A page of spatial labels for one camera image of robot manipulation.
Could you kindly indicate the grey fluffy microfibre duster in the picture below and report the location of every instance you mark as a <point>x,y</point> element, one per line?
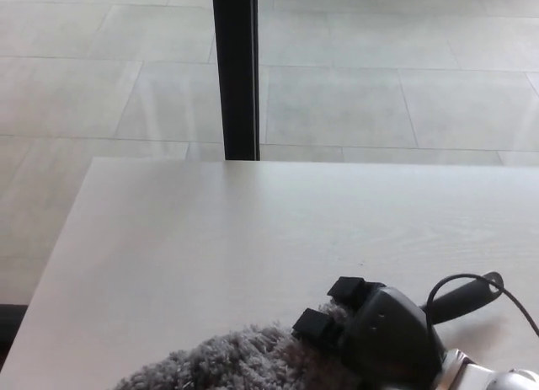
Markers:
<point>236,360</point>

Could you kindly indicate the black vertical frame post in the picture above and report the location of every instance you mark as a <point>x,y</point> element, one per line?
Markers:
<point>238,70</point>

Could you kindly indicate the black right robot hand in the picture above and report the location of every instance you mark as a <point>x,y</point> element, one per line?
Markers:
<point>387,327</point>

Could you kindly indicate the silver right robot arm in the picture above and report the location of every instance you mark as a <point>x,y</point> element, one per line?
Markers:
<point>492,377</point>

